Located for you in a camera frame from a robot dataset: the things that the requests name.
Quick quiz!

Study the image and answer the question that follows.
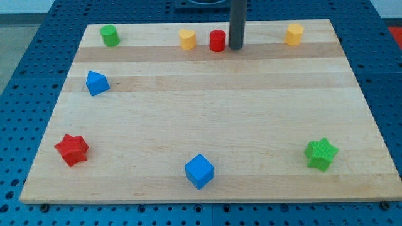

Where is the blue triangle block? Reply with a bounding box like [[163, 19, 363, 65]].
[[85, 71, 110, 96]]

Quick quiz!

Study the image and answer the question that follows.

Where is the wooden board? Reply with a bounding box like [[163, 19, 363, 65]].
[[20, 19, 401, 204]]

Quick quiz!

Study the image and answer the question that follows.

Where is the red cylinder block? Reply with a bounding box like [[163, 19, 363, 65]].
[[209, 30, 226, 52]]

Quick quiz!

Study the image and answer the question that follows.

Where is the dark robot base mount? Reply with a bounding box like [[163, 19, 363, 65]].
[[174, 0, 231, 9]]

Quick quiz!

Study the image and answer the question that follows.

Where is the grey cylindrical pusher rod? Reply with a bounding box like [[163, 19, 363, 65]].
[[228, 0, 247, 50]]

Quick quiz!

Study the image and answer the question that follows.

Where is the green star block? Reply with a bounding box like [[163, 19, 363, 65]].
[[304, 137, 339, 172]]

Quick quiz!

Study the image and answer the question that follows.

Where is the blue cube block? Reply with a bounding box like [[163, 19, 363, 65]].
[[185, 154, 214, 190]]

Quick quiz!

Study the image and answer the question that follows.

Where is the yellow heart block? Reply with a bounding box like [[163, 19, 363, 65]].
[[178, 29, 197, 50]]

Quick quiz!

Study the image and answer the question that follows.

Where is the green cylinder block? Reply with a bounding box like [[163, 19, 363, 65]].
[[100, 24, 120, 47]]

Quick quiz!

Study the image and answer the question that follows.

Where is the yellow pentagon block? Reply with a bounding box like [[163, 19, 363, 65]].
[[284, 24, 304, 46]]

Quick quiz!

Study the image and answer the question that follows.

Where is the red star block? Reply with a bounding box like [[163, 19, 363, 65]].
[[54, 134, 89, 167]]

